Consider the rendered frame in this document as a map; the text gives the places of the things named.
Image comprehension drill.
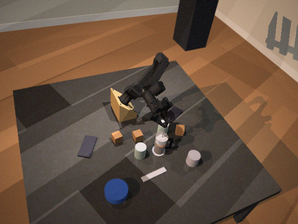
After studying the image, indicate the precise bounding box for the blue cylinder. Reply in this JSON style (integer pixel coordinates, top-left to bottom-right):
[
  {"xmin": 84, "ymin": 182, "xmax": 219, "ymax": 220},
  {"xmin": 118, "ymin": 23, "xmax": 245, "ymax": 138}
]
[{"xmin": 104, "ymin": 179, "xmax": 128, "ymax": 204}]

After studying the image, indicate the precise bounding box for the glass french press with black knob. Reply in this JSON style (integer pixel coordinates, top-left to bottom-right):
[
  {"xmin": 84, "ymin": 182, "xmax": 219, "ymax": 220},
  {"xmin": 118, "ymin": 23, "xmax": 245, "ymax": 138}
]
[{"xmin": 152, "ymin": 122, "xmax": 173, "ymax": 157}]

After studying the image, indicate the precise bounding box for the white flat bar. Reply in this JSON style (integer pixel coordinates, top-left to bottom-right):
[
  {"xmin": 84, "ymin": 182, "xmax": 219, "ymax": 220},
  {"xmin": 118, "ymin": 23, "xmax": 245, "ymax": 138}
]
[{"xmin": 141, "ymin": 167, "xmax": 167, "ymax": 182}]

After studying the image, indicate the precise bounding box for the white cylinder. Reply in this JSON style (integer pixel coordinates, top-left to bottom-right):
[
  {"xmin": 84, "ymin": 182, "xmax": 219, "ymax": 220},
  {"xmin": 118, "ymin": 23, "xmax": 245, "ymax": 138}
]
[{"xmin": 186, "ymin": 150, "xmax": 201, "ymax": 167}]

